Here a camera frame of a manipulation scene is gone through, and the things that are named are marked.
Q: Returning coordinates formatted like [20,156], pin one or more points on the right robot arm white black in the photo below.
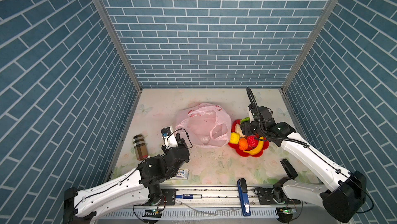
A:
[341,192]

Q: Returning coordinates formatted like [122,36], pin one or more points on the beige pear fruit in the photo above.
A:
[239,131]

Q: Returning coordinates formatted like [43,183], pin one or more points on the blue black stapler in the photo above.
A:
[243,197]

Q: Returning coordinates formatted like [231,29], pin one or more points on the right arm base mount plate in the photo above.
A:
[266,197]

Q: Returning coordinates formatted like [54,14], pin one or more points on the red flower-shaped plate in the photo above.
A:
[241,153]

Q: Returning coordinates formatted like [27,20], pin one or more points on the green circuit board right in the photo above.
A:
[285,211]

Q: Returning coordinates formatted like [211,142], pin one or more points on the plaid brown cylinder case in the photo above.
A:
[139,146]

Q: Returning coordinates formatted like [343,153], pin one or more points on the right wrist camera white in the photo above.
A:
[251,116]

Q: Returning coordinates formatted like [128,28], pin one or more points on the orange fruit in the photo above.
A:
[243,144]

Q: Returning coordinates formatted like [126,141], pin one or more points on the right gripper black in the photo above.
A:
[244,127]

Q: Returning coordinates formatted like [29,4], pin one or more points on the pink plastic fruit bag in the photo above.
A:
[208,125]

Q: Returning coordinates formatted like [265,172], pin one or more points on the black remote-like object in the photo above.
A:
[289,169]

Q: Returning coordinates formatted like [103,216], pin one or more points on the yellow banana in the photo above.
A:
[257,149]

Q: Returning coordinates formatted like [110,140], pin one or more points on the aluminium front rail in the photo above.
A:
[217,196]

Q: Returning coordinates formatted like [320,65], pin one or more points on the green fruit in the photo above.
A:
[246,119]

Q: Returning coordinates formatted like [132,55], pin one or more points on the green circuit board left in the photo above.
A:
[152,213]

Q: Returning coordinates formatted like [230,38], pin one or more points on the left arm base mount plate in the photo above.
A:
[168,196]

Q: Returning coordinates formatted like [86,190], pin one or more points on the green circuit board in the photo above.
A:
[152,213]
[285,211]

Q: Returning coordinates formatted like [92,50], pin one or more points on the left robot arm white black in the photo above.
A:
[136,187]

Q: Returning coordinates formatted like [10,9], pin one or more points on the blue marker pen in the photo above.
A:
[189,196]

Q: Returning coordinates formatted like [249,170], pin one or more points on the toothpaste box white blue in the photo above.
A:
[182,174]

